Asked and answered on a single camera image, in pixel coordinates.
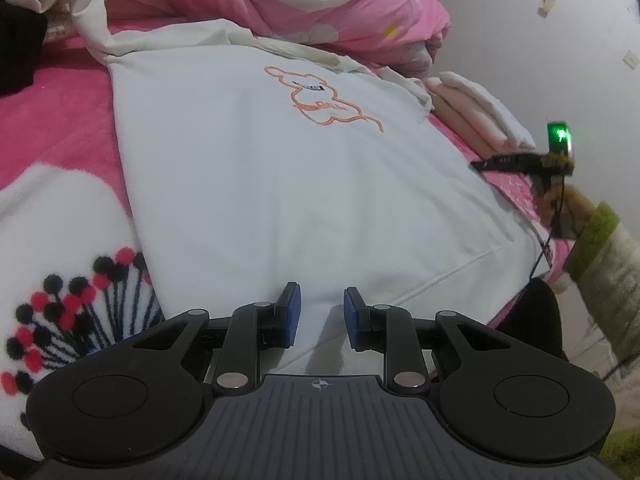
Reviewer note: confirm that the pink flower print bed blanket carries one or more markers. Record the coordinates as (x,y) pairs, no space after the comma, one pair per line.
(60,140)

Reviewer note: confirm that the white sweatshirt orange bear print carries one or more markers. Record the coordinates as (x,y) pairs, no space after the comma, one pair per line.
(300,185)

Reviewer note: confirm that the folded cream garment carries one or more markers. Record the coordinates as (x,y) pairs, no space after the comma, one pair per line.
(490,105)

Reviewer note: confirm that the black garment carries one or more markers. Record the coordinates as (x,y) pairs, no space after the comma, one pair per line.
(17,50)

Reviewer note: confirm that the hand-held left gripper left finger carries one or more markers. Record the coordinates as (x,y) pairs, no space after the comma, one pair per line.
(291,316)

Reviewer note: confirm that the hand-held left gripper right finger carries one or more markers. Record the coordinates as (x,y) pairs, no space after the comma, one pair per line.
(352,321)

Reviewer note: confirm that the wall switch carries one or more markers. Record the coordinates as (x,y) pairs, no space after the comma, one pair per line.
(632,59)

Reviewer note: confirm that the person's right hand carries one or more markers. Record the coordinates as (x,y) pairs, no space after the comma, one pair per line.
(575,210)

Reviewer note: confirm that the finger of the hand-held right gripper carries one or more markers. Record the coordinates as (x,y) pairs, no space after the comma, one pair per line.
(505,162)

